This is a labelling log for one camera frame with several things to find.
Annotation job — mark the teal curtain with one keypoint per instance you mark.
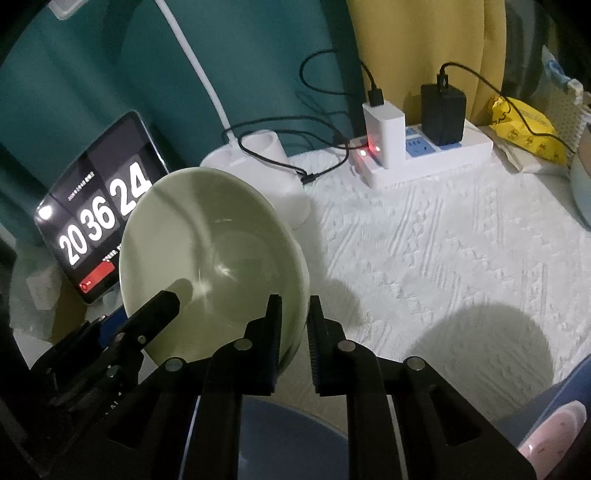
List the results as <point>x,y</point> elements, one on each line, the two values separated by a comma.
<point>115,69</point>

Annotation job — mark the blue oval plate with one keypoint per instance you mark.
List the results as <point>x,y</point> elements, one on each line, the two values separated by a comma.
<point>291,438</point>

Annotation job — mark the white perforated basket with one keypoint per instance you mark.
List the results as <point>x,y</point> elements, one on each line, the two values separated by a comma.
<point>570,115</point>

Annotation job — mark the small white box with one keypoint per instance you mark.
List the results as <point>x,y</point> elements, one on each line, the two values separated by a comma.
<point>44,288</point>

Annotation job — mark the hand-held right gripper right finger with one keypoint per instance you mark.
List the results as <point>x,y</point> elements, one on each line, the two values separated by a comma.
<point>316,341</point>

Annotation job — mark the white desk lamp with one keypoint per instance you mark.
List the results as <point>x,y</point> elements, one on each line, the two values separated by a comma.
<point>277,184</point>

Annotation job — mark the yellow packet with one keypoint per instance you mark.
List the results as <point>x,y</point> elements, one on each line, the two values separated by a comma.
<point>526,124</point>

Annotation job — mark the tablet with clock display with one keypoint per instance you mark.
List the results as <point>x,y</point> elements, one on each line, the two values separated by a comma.
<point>87,221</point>

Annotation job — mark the blue and white packet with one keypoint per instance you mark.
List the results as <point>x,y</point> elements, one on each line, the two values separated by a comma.
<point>556,71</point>

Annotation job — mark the cardboard box with plastic bag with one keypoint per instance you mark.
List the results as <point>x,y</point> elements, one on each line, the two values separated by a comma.
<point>18,295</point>

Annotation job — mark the yellow curtain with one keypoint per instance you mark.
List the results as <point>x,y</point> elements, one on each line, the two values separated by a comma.
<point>415,37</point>

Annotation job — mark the white power strip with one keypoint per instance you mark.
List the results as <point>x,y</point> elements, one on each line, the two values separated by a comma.
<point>438,161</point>

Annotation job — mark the dark glass window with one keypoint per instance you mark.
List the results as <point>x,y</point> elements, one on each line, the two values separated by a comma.
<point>526,37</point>

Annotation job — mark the black charger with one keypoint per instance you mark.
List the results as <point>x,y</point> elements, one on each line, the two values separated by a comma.
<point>443,115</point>

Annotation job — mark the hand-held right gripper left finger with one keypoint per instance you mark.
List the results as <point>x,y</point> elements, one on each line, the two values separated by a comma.
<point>274,341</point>

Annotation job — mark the cream bowl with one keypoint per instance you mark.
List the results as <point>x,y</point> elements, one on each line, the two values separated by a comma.
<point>207,240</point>

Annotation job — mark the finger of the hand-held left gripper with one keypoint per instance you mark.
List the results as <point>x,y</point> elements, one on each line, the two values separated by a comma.
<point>157,309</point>
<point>111,323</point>

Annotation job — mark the white charger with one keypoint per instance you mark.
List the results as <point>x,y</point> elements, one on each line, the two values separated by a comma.
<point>383,134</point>

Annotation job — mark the pink strawberry print bowl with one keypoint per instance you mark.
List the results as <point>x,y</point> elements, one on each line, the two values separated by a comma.
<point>554,434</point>

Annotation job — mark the large blue bowl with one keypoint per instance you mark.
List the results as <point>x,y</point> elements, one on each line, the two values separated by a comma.
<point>568,383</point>

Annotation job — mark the light blue bowl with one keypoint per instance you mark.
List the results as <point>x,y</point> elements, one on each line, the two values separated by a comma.
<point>582,184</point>

